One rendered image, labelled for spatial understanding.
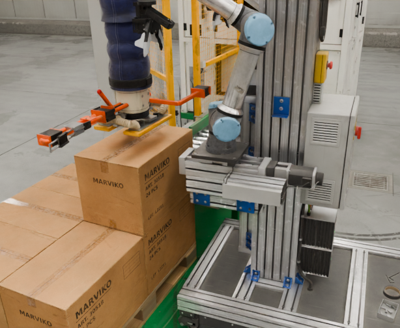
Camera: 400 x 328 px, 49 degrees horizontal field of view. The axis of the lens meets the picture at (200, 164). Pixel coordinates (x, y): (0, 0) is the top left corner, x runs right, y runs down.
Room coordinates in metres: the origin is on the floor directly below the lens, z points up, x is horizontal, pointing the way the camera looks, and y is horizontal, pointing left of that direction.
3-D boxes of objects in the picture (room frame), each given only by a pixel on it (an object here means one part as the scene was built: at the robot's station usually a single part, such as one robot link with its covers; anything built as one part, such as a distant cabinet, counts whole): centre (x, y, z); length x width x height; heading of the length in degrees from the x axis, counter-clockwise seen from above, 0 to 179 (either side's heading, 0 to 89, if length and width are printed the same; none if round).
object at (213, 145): (1.96, -0.10, 1.09); 0.15 x 0.15 x 0.10
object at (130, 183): (2.32, 0.35, 0.74); 0.60 x 0.40 x 0.40; 154
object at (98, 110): (2.09, 0.47, 1.18); 0.10 x 0.08 x 0.06; 63
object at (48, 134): (1.78, 0.63, 1.18); 0.08 x 0.07 x 0.05; 153
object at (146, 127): (2.27, 0.27, 1.08); 0.34 x 0.10 x 0.05; 153
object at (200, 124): (4.13, -0.25, 0.60); 1.60 x 0.10 x 0.09; 153
